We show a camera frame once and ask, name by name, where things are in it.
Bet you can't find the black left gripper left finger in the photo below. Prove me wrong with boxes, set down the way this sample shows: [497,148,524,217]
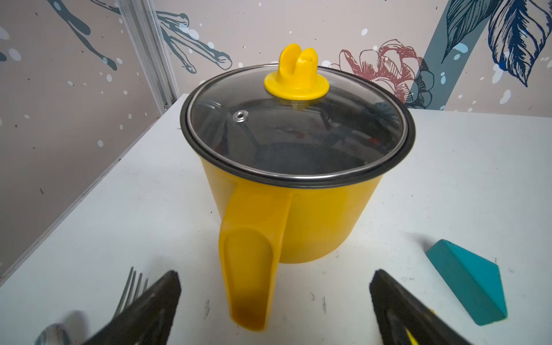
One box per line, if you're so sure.
[86,270,181,345]

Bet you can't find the metal spoon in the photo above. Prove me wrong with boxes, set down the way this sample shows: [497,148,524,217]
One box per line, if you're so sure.
[32,323,72,345]

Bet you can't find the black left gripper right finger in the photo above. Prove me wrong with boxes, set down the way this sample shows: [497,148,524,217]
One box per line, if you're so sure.
[369,270,469,345]

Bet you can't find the yellow pot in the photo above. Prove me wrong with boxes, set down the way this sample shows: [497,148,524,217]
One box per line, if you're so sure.
[202,160,380,331]

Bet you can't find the teal triangle block left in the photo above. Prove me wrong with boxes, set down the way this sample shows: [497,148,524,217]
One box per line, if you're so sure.
[425,239,508,326]

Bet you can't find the glass pot lid yellow knob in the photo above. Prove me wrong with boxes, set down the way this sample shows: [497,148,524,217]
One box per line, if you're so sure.
[181,44,415,188]

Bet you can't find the metal fork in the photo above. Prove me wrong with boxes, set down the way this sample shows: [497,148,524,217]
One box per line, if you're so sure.
[113,267,149,319]

